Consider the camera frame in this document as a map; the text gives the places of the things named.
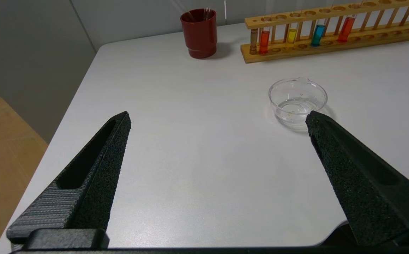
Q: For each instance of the red pigment glass test tube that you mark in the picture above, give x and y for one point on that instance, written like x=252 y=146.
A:
x=346 y=30
x=264 y=42

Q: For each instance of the clear glass dish with spout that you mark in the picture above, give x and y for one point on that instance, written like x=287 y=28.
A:
x=298 y=106

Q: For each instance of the dark red plastic cup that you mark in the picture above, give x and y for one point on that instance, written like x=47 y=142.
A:
x=199 y=35

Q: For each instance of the wooden test tube rack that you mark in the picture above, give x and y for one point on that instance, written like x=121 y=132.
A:
x=331 y=47

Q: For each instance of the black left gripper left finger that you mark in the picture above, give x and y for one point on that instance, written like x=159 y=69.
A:
x=84 y=197

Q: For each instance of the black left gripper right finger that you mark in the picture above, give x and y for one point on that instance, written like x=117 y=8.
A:
x=366 y=190

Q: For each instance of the blue pigment glass test tube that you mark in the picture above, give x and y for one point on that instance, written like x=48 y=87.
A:
x=318 y=35

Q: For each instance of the yellow pigment glass test tube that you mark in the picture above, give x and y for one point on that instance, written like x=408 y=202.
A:
x=292 y=36

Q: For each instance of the empty glass test tube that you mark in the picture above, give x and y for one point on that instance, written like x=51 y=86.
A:
x=208 y=13

